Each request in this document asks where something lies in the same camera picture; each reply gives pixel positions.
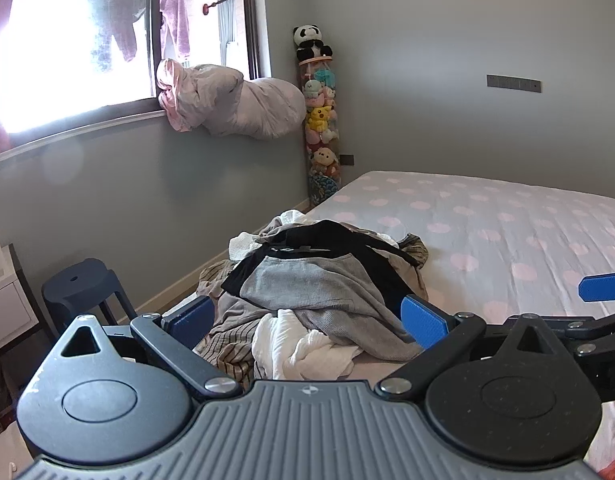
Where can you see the window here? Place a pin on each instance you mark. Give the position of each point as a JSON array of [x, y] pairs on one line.
[[62, 50]]

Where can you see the panda plush toy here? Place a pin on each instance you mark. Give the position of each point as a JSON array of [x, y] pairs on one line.
[[310, 42]]

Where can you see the dark wall outlet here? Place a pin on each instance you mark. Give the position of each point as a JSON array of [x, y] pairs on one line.
[[347, 159]]

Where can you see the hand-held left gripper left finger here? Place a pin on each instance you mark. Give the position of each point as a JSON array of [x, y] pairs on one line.
[[190, 321]]

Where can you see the purple hanging garment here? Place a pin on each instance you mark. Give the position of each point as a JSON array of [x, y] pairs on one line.
[[175, 15]]

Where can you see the black and grey shirt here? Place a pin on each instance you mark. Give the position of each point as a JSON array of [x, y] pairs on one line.
[[312, 280]]

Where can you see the clear tube of plush toys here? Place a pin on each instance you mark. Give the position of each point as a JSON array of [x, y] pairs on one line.
[[322, 125]]

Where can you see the grey wall switch panel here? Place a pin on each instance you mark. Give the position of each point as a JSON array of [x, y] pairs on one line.
[[514, 83]]

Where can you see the dark blue plastic stool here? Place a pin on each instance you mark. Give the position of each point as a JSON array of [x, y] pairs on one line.
[[77, 285]]

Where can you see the olive striped garment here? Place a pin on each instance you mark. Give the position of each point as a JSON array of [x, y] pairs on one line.
[[417, 252]]

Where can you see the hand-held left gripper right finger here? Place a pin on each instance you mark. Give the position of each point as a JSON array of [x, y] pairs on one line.
[[425, 321]]

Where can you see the bed with pink dotted sheet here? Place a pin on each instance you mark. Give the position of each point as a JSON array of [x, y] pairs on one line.
[[487, 220]]

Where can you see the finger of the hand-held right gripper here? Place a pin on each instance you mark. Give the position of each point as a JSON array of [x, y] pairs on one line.
[[600, 332], [605, 287]]

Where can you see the grey pinstriped garment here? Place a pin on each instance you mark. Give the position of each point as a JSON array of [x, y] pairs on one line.
[[227, 360]]

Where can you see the pink dotted duvet bundle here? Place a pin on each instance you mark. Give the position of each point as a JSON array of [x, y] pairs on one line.
[[237, 102]]

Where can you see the white nightstand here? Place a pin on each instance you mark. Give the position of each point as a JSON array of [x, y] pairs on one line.
[[10, 305]]

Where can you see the pale hanging garment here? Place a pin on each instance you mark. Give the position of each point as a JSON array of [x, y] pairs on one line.
[[120, 15]]

